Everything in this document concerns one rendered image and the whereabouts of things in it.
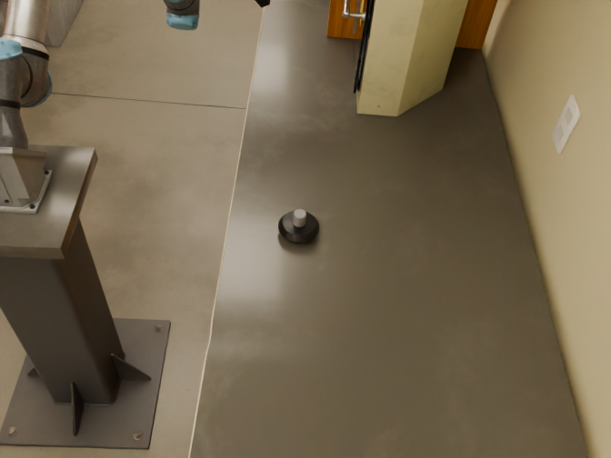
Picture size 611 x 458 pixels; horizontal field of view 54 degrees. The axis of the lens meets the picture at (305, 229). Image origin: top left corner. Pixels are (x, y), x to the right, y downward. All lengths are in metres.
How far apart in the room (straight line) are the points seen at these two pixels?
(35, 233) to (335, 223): 0.66
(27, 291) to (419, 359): 0.99
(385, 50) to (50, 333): 1.18
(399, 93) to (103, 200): 1.56
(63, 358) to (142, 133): 1.43
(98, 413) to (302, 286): 1.12
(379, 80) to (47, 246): 0.90
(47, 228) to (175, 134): 1.69
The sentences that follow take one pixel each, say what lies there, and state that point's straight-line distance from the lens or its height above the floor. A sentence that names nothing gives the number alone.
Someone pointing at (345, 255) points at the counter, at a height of 0.94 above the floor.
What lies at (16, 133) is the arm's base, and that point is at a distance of 1.41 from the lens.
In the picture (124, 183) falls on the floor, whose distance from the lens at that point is 2.84.
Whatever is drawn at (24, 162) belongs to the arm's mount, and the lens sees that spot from 1.41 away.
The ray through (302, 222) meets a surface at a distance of 1.31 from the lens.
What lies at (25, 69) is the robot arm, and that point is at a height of 1.17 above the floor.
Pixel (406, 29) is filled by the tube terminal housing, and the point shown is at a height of 1.20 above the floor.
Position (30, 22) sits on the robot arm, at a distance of 1.57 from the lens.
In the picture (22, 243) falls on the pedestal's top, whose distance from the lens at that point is 1.42.
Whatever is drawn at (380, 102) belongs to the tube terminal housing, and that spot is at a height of 0.98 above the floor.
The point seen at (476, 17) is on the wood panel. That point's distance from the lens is 2.00.
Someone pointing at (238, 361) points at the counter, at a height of 0.94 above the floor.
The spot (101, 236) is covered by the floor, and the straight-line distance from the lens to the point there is 2.64.
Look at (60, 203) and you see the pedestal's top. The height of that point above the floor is 0.94.
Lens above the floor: 1.98
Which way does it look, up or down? 49 degrees down
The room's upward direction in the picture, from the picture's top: 6 degrees clockwise
